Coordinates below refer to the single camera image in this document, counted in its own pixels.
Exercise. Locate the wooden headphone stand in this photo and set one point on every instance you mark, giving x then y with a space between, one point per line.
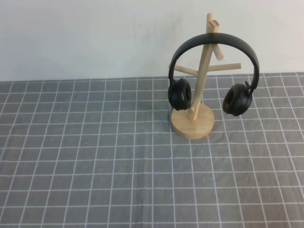
192 123

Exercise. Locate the grey white-checked tablecloth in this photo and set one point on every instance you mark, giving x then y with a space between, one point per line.
95 166

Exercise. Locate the black over-ear headphones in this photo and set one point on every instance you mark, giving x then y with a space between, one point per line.
226 42

